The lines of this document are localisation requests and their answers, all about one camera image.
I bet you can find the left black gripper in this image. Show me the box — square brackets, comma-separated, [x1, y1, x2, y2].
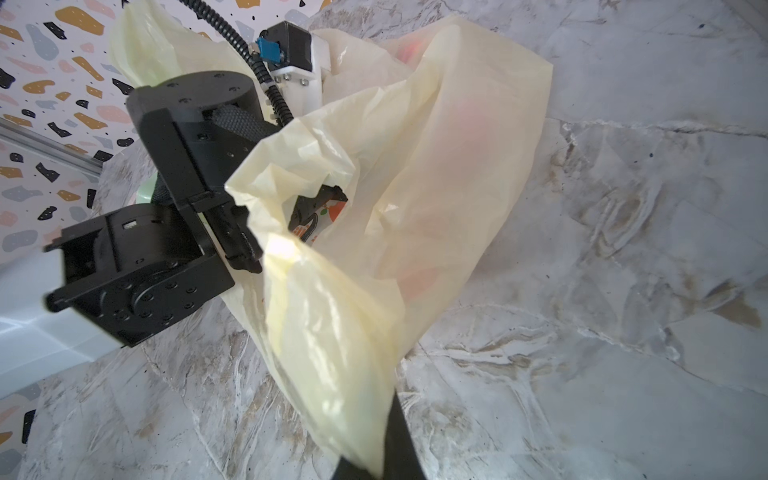
[126, 71, 281, 273]

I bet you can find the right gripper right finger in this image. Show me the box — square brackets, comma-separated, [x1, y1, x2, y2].
[383, 394, 426, 480]

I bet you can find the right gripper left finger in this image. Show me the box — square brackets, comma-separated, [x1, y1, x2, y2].
[331, 458, 360, 480]

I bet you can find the yellow translucent plastic bag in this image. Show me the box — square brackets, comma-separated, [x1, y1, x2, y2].
[107, 0, 554, 478]

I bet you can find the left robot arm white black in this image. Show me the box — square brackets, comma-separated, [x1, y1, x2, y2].
[1, 71, 277, 395]

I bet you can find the green scalloped plate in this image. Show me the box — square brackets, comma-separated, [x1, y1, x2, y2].
[135, 172, 157, 204]

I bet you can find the left black corrugated cable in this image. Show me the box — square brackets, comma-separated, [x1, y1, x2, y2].
[176, 0, 295, 128]

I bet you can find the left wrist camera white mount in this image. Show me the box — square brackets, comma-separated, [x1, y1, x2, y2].
[255, 21, 331, 117]

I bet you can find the left aluminium corner post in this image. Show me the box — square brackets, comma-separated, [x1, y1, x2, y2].
[1, 119, 102, 177]

